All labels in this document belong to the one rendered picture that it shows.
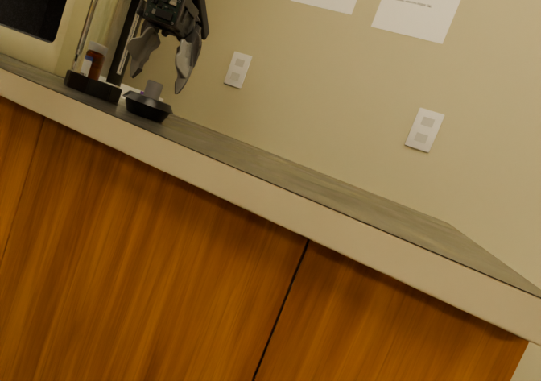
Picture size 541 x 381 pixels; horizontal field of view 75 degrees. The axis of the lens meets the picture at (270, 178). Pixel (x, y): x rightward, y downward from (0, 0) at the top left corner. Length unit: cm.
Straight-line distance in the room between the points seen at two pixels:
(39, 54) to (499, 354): 113
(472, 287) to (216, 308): 29
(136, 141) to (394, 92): 82
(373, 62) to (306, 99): 23
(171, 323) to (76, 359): 18
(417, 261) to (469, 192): 75
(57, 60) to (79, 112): 55
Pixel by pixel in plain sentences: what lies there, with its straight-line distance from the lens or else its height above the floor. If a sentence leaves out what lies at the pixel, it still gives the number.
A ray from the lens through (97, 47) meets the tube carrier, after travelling 77.
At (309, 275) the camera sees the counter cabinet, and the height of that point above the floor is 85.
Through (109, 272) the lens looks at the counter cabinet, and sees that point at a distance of 56.
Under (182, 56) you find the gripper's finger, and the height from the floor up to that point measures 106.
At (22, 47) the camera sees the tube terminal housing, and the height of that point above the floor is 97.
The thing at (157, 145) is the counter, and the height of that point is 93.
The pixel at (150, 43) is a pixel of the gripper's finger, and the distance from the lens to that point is 70.
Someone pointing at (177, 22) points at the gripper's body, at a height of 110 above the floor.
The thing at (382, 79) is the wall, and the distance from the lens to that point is 114.
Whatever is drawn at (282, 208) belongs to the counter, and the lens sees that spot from 39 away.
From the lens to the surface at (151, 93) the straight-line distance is 68.
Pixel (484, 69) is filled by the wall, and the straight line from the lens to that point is 117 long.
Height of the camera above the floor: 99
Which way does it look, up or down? 6 degrees down
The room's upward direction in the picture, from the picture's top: 21 degrees clockwise
